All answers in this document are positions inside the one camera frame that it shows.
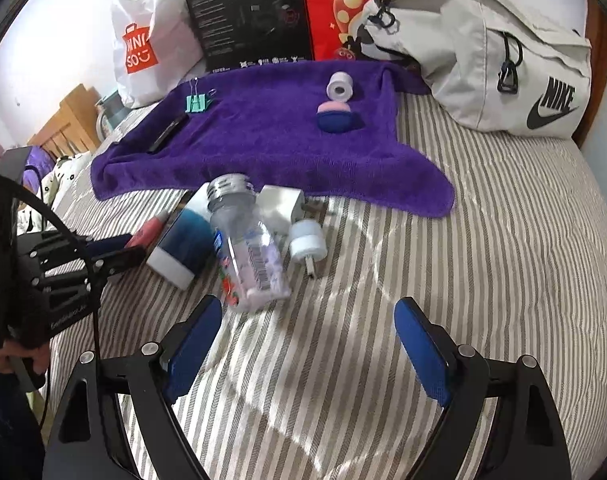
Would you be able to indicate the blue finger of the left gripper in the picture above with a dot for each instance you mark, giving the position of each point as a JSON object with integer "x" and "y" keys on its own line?
{"x": 110, "y": 247}

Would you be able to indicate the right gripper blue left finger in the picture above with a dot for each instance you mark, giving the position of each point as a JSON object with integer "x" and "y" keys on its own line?
{"x": 185, "y": 347}

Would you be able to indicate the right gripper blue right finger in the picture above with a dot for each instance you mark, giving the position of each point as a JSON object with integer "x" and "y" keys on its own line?
{"x": 429, "y": 348}

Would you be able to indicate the pink highlighter pen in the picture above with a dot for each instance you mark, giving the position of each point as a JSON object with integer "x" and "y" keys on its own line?
{"x": 149, "y": 232}

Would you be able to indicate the clear candy bottle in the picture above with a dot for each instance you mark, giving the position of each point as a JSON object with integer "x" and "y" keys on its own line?
{"x": 250, "y": 263}

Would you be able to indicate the white blue label bottle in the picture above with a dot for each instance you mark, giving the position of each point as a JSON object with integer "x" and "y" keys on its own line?
{"x": 185, "y": 249}

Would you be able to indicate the dark brown cosmetic tube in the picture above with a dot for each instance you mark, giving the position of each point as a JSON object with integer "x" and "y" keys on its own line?
{"x": 175, "y": 213}

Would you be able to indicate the white wall charger plug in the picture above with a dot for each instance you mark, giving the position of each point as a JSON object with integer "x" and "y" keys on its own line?
{"x": 281, "y": 207}

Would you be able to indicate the black Horizon lighter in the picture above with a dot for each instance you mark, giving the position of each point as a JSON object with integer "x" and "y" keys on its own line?
{"x": 168, "y": 134}

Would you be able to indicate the green binder clip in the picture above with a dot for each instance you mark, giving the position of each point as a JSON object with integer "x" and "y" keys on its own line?
{"x": 197, "y": 102}

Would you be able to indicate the blue pink powder puff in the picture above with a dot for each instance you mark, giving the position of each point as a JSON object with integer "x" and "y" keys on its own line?
{"x": 337, "y": 117}

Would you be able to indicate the white tape roll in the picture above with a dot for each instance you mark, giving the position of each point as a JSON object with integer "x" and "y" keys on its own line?
{"x": 340, "y": 87}

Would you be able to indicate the person's left hand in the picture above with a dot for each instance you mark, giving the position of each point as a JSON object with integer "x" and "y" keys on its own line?
{"x": 40, "y": 357}

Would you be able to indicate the spotted white cushion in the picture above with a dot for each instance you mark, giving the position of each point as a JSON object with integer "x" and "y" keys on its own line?
{"x": 50, "y": 186}

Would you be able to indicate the wooden headboard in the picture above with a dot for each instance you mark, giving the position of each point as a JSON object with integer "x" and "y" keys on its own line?
{"x": 72, "y": 129}

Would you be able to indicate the striped mattress cover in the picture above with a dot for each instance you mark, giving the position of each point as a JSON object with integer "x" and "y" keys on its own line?
{"x": 319, "y": 386}

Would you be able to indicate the teal kettle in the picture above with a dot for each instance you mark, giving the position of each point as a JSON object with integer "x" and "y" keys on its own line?
{"x": 111, "y": 112}

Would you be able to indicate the white Miniso shopping bag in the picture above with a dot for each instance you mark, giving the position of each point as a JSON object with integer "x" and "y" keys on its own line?
{"x": 155, "y": 48}

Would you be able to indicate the purple towel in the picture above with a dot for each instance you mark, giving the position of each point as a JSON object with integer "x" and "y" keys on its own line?
{"x": 263, "y": 124}

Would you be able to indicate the black headphone box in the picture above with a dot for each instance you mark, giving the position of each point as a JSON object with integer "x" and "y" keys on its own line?
{"x": 242, "y": 33}

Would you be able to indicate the grey Nike waist bag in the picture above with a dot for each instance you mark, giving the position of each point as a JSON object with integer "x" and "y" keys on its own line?
{"x": 491, "y": 64}

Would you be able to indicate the brown wooden door frame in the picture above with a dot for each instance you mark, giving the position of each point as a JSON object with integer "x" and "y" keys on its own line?
{"x": 596, "y": 30}

